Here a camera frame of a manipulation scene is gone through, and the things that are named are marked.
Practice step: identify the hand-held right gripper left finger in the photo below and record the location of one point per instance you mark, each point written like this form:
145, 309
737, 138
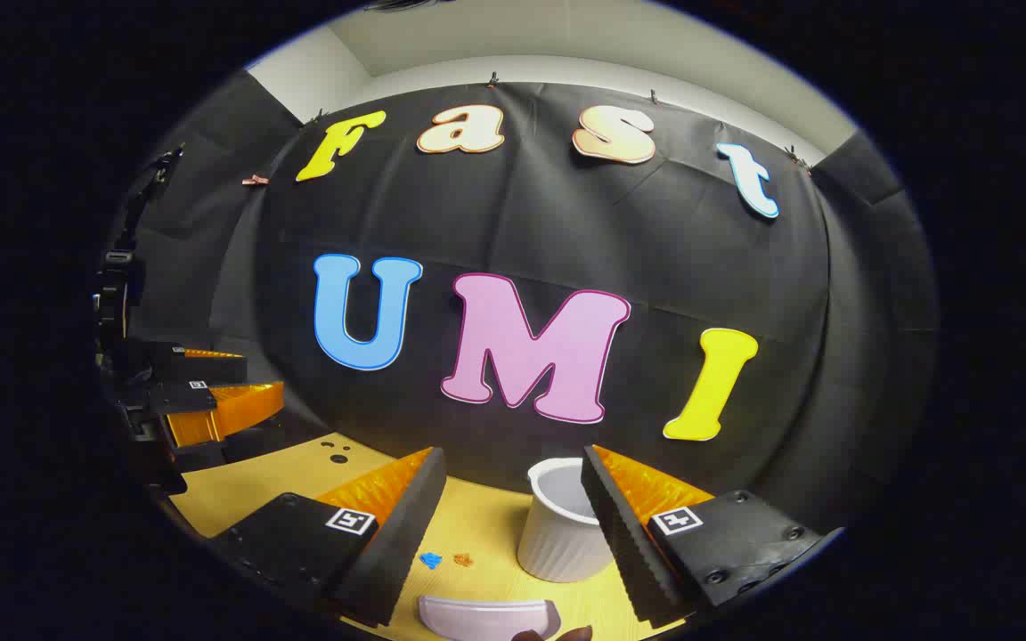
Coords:
406, 525

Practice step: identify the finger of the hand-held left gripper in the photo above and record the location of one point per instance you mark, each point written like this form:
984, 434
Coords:
201, 367
228, 411

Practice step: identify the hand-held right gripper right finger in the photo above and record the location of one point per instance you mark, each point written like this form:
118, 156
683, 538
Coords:
620, 534

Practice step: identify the blue paper trash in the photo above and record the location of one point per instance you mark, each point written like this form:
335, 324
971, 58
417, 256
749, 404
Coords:
430, 560

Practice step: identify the white ribbed garbage bin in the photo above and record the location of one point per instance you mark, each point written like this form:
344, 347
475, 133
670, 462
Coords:
557, 534

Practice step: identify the orange paper trash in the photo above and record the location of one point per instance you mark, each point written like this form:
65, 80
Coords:
463, 560

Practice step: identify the pale lilac dustpan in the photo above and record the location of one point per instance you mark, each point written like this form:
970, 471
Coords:
486, 616

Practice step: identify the wooden desktop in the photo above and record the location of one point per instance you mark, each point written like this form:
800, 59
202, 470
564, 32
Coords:
477, 525

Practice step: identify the small copper clip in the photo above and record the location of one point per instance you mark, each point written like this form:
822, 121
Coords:
255, 181

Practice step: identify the black backdrop cloth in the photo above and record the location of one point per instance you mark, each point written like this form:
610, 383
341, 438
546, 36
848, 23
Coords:
549, 231

